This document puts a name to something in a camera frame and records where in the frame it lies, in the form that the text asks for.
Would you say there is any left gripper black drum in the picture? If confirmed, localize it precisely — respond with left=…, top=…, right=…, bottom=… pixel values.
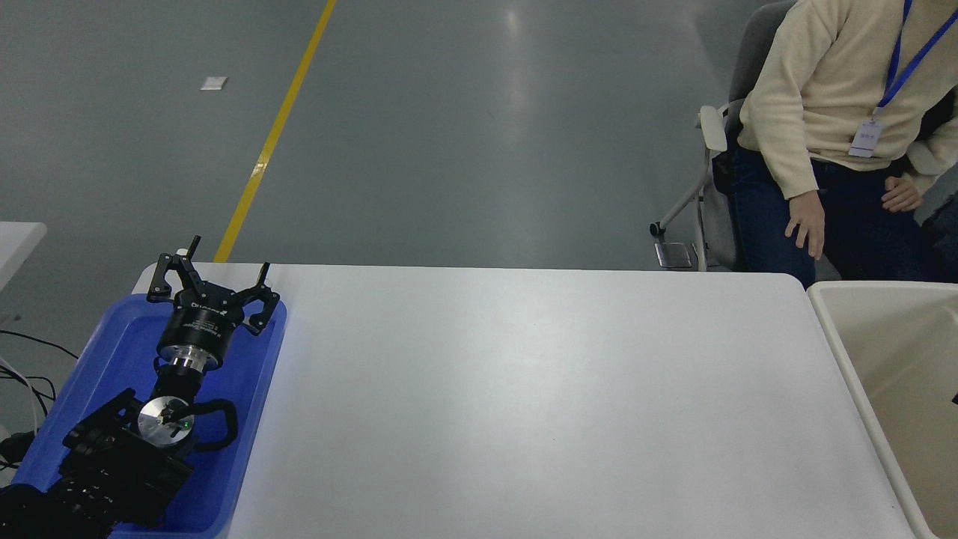
left=157, top=281, right=247, bottom=360

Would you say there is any person's right hand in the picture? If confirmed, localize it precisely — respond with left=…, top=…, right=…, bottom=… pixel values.
left=784, top=189, right=826, bottom=262

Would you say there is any person's left hand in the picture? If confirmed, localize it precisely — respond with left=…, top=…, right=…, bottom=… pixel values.
left=881, top=177, right=924, bottom=213

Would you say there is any blue plastic tray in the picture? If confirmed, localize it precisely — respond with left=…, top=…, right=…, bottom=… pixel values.
left=11, top=293, right=288, bottom=538

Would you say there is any white side table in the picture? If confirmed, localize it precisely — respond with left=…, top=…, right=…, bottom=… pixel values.
left=0, top=222, right=47, bottom=293

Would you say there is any grey office chair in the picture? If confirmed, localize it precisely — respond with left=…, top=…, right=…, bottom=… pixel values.
left=650, top=0, right=794, bottom=272

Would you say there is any person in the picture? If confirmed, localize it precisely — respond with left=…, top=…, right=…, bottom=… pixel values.
left=730, top=0, right=958, bottom=289

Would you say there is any white id badge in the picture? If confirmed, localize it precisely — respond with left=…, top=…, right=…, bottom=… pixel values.
left=848, top=118, right=885, bottom=159

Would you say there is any large pale bin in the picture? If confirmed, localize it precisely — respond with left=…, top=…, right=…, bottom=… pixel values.
left=807, top=280, right=958, bottom=539

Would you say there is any thin black cable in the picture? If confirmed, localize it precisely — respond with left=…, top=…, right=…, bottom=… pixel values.
left=0, top=329, right=79, bottom=361

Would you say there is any looped black cable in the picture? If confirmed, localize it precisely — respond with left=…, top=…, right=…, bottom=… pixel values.
left=0, top=365, right=58, bottom=418

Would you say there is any white cable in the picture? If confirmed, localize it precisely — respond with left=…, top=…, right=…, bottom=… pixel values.
left=0, top=357, right=40, bottom=436

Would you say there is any black cable plug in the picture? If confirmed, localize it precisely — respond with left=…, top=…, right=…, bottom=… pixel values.
left=0, top=430, right=37, bottom=471

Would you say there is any blue lanyard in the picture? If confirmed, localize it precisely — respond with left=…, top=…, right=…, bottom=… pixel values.
left=876, top=0, right=958, bottom=113

